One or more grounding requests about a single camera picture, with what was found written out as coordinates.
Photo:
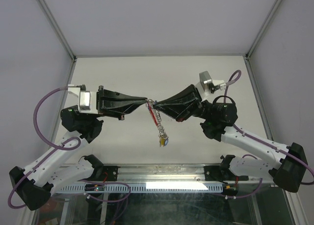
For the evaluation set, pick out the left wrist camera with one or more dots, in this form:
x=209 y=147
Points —
x=87 y=100

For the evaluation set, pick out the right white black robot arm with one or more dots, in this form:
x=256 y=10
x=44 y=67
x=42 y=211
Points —
x=285 y=165

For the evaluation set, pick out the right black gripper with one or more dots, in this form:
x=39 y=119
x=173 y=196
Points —
x=180 y=111

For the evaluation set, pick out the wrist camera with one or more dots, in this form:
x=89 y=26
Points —
x=87 y=100
x=208 y=86

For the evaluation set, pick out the metal key holder red handle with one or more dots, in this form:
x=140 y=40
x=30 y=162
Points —
x=155 y=115

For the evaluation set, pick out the grey slotted cable duct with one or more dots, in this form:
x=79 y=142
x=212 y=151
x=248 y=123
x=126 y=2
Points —
x=79 y=188

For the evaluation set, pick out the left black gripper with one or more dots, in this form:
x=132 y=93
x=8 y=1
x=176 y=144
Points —
x=112 y=104

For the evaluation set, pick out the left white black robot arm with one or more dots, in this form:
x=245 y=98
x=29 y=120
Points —
x=34 y=184

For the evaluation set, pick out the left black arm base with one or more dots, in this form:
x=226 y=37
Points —
x=109 y=173

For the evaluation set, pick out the aluminium mounting rail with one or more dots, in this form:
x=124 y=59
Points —
x=141 y=173

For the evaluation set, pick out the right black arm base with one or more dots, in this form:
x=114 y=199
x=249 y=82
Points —
x=214 y=173

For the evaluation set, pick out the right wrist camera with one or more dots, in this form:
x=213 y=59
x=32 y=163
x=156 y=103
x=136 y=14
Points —
x=208 y=86

